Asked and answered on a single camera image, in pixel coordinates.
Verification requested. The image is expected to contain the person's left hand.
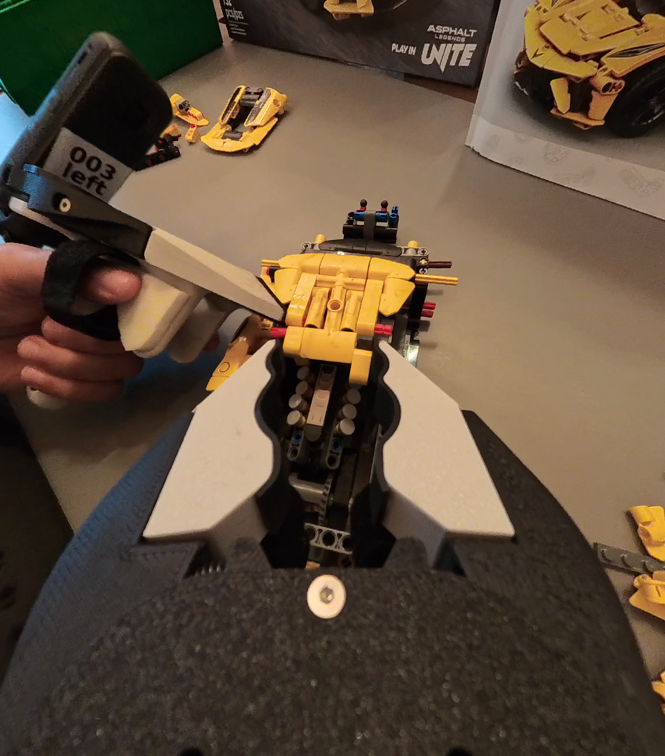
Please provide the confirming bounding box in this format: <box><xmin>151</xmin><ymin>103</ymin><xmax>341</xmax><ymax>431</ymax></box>
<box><xmin>0</xmin><ymin>243</ymin><xmax>144</xmax><ymax>405</ymax></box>

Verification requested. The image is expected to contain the green plastic bin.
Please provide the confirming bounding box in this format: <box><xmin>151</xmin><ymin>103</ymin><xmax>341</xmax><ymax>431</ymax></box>
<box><xmin>0</xmin><ymin>0</ymin><xmax>225</xmax><ymax>117</ymax></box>

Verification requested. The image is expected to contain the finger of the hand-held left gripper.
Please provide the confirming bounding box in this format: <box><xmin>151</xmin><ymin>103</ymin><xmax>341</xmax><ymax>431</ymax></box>
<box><xmin>142</xmin><ymin>228</ymin><xmax>290</xmax><ymax>323</ymax></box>

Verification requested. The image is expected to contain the grey desk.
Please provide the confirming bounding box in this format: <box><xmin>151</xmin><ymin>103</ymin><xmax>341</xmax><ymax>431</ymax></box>
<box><xmin>0</xmin><ymin>42</ymin><xmax>665</xmax><ymax>756</ymax></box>

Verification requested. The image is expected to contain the yellow toy car hood panel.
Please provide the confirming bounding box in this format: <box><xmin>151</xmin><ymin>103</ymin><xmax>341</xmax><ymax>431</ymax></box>
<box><xmin>199</xmin><ymin>85</ymin><xmax>290</xmax><ymax>156</ymax></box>

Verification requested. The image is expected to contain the black toy beam piece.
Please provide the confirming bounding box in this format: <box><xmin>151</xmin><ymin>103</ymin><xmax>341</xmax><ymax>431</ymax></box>
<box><xmin>148</xmin><ymin>128</ymin><xmax>183</xmax><ymax>163</ymax></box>

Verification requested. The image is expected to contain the yellow toy car chassis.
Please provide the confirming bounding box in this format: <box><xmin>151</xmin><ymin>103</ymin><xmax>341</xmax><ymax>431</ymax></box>
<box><xmin>205</xmin><ymin>199</ymin><xmax>460</xmax><ymax>558</ymax></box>

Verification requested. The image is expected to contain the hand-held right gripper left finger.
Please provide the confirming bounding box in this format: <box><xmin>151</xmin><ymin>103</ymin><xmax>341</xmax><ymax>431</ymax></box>
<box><xmin>144</xmin><ymin>343</ymin><xmax>286</xmax><ymax>565</ymax></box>

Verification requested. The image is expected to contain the small yellow toy piece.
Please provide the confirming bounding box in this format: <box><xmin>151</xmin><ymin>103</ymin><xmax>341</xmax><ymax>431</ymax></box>
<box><xmin>172</xmin><ymin>97</ymin><xmax>211</xmax><ymax>144</ymax></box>

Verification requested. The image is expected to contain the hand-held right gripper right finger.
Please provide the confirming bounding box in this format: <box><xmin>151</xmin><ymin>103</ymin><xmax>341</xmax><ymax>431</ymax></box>
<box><xmin>374</xmin><ymin>343</ymin><xmax>515</xmax><ymax>565</ymax></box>

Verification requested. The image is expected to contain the toy car instruction booklet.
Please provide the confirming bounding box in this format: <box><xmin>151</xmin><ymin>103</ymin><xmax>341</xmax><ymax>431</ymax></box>
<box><xmin>465</xmin><ymin>0</ymin><xmax>665</xmax><ymax>237</ymax></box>

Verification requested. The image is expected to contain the toy car set box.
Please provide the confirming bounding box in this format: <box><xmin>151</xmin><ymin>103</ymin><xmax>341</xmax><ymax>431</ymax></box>
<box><xmin>224</xmin><ymin>0</ymin><xmax>502</xmax><ymax>87</ymax></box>

